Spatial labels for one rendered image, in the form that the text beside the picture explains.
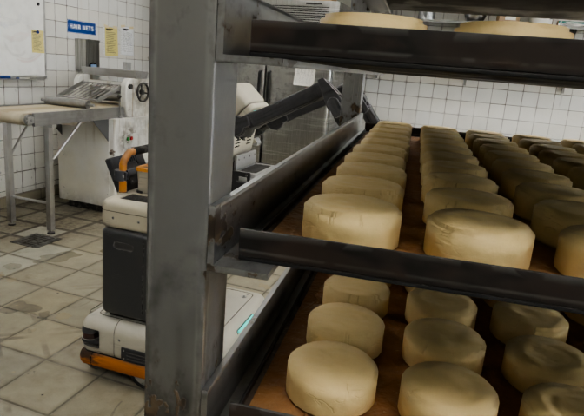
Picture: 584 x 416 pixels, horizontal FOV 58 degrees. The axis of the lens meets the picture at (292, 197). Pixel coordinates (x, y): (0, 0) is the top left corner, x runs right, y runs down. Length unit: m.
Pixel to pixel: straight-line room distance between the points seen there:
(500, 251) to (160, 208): 0.15
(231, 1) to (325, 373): 0.19
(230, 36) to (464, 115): 5.82
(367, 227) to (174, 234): 0.09
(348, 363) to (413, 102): 5.79
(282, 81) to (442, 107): 1.80
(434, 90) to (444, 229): 5.78
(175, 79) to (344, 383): 0.17
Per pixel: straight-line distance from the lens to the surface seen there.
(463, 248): 0.25
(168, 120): 0.23
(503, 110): 6.02
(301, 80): 5.36
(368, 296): 0.39
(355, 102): 0.82
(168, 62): 0.23
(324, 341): 0.32
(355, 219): 0.25
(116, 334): 2.43
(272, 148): 5.53
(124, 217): 2.26
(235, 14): 0.23
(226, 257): 0.25
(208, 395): 0.27
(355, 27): 0.22
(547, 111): 6.05
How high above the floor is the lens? 1.40
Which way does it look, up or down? 14 degrees down
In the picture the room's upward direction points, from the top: 5 degrees clockwise
